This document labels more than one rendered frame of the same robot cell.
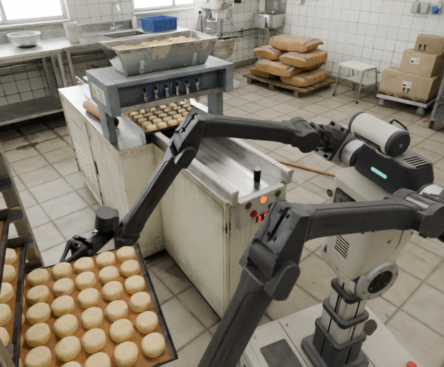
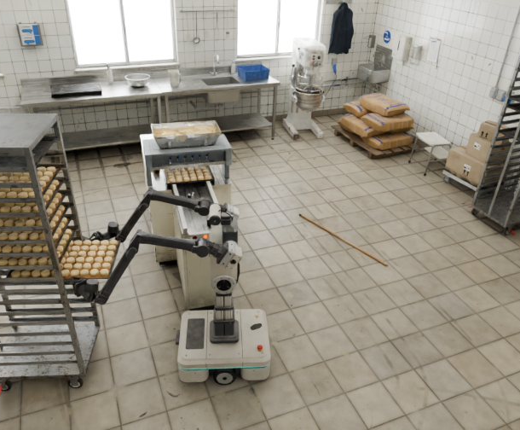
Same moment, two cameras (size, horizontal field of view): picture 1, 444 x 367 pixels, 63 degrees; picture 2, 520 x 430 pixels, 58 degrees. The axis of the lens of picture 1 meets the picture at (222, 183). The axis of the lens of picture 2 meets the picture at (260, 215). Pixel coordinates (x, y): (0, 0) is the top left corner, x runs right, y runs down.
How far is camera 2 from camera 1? 2.23 m
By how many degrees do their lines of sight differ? 15
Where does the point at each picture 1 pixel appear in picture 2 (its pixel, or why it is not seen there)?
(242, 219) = not seen: hidden behind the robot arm
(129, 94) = (161, 159)
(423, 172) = (229, 235)
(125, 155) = not seen: hidden behind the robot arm
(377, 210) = (174, 241)
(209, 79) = (217, 154)
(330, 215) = (152, 237)
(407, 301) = (315, 331)
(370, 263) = (214, 272)
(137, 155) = not seen: hidden behind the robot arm
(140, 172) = (162, 206)
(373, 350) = (247, 336)
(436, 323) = (322, 347)
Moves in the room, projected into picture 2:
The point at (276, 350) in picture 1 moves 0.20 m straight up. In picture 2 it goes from (195, 322) to (194, 301)
